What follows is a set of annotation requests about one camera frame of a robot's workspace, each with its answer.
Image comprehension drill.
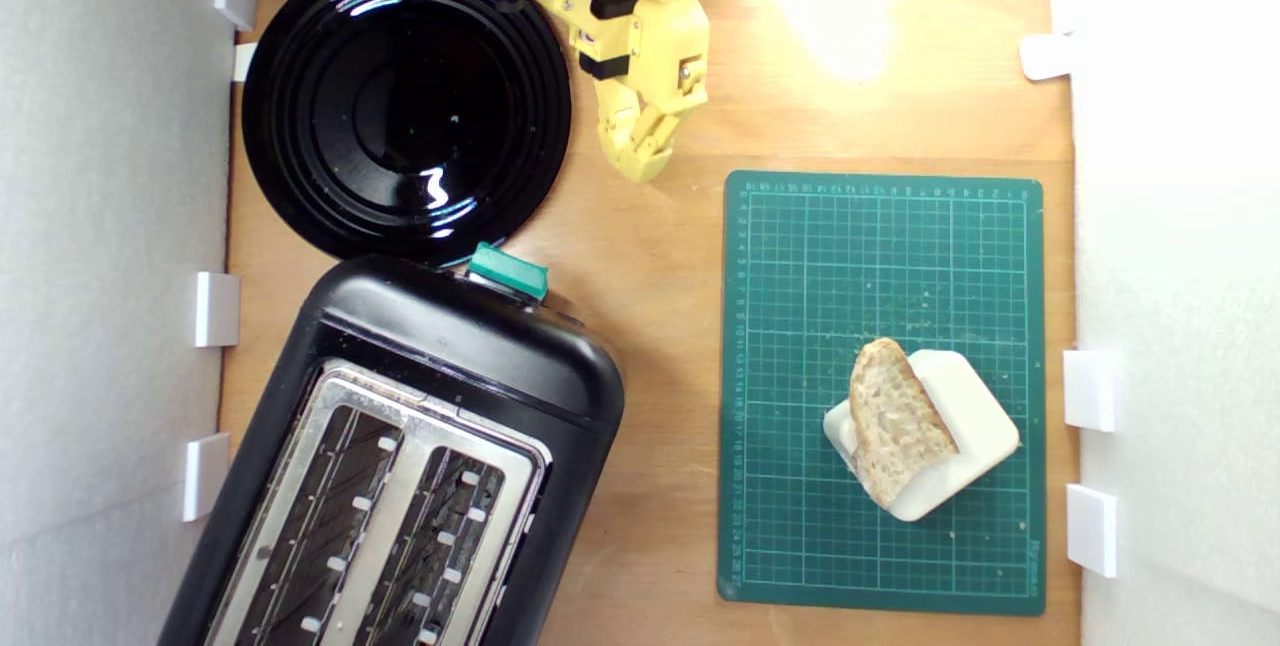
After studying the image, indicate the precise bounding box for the brown bread slice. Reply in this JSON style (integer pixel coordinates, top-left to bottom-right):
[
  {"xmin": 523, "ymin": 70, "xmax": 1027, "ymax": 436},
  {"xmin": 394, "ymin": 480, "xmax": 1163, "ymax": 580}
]
[{"xmin": 848, "ymin": 337, "xmax": 959, "ymax": 510}]

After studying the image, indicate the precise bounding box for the green toaster lever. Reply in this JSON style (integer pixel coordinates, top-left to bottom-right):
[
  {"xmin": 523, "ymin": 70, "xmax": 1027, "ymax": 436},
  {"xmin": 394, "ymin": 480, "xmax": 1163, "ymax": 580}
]
[{"xmin": 467, "ymin": 242, "xmax": 550, "ymax": 305}]

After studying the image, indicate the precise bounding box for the black two-slot toaster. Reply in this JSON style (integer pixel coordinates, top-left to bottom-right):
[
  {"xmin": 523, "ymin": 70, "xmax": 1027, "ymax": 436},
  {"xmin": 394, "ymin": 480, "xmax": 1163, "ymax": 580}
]
[{"xmin": 158, "ymin": 254, "xmax": 626, "ymax": 646}]

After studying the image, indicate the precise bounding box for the black round plate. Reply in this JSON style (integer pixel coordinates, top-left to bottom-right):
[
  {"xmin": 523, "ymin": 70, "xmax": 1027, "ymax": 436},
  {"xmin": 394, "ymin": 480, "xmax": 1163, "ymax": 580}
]
[{"xmin": 242, "ymin": 0, "xmax": 573, "ymax": 265}]

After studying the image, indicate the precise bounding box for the green cutting mat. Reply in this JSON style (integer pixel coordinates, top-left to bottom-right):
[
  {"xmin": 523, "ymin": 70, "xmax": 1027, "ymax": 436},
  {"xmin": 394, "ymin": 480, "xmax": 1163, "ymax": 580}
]
[{"xmin": 717, "ymin": 170, "xmax": 1047, "ymax": 617}]

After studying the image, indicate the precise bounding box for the white block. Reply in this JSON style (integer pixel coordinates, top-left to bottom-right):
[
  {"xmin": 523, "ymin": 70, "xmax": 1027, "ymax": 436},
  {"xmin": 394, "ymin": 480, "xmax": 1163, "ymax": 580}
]
[{"xmin": 823, "ymin": 349, "xmax": 1021, "ymax": 523}]

